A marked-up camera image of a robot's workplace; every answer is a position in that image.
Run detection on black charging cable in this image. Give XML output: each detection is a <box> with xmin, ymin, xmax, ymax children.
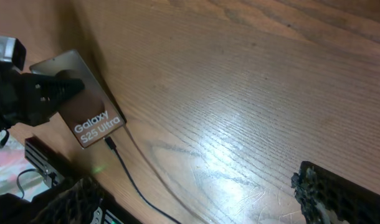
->
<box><xmin>104</xmin><ymin>136</ymin><xmax>183</xmax><ymax>224</ymax></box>

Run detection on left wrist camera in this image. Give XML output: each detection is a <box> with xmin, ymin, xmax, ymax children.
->
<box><xmin>0</xmin><ymin>35</ymin><xmax>27</xmax><ymax>71</ymax></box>

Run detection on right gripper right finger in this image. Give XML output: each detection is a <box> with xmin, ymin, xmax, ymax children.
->
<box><xmin>291</xmin><ymin>161</ymin><xmax>380</xmax><ymax>224</ymax></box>

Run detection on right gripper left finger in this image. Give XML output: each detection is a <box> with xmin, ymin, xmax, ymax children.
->
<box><xmin>0</xmin><ymin>175</ymin><xmax>105</xmax><ymax>224</ymax></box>

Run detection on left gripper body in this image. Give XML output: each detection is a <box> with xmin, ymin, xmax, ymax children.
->
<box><xmin>0</xmin><ymin>69</ymin><xmax>31</xmax><ymax>131</ymax></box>

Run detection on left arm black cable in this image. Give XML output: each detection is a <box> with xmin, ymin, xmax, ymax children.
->
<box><xmin>0</xmin><ymin>129</ymin><xmax>41</xmax><ymax>200</ymax></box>

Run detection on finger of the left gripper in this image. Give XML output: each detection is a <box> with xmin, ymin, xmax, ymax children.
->
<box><xmin>18</xmin><ymin>73</ymin><xmax>85</xmax><ymax>124</ymax></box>

